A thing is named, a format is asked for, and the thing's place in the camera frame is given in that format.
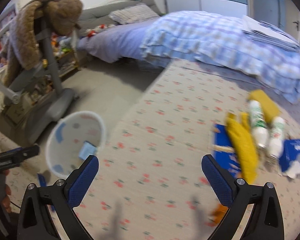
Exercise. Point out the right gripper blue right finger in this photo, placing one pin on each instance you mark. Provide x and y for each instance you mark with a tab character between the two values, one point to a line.
221	181

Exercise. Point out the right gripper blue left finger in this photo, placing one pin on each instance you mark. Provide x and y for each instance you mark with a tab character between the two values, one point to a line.
79	181

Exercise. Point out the blue cardboard box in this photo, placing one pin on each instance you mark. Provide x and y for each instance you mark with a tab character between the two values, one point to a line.
223	151

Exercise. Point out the light blue milk carton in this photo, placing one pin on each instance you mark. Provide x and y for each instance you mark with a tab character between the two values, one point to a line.
86	150

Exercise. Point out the yellow snack bag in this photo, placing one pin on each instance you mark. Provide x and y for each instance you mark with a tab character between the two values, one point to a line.
242	141

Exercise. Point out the blue tissue box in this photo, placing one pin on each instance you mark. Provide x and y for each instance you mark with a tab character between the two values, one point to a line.
290	159

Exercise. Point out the white round trash bin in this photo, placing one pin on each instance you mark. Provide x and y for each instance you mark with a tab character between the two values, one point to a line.
67	137

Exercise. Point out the orange peel scrap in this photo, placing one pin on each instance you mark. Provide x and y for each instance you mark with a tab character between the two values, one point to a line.
217	214

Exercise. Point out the white green plastic bottle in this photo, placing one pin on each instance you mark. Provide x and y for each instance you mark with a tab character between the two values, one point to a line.
258	125
277	137

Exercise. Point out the cherry print bed sheet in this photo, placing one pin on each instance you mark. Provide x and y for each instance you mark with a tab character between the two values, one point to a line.
150	184

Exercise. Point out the yellow sponge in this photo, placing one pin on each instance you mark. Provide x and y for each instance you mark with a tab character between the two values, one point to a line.
268	106

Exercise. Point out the white bookshelf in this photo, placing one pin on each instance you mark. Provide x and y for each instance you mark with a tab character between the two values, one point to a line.
6	18

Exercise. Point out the blue plaid ruffled quilt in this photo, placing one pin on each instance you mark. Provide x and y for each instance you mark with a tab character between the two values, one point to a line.
223	41

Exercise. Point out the purple bed sheet mattress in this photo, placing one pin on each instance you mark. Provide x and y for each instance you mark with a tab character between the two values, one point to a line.
121	41

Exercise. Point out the red white plush doll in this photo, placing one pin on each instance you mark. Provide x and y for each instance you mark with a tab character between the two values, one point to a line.
98	29

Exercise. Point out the folded light blue sheets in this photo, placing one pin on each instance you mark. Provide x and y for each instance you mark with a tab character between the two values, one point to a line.
270	34

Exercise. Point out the brown plush blanket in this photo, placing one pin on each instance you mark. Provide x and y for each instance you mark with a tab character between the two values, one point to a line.
23	49

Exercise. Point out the grey headboard cushion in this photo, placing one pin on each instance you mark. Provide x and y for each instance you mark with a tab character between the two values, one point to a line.
93	17

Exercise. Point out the plaid pillow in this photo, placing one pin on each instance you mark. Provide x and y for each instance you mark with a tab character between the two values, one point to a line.
134	14

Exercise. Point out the white door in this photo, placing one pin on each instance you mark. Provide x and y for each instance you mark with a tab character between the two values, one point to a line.
281	13

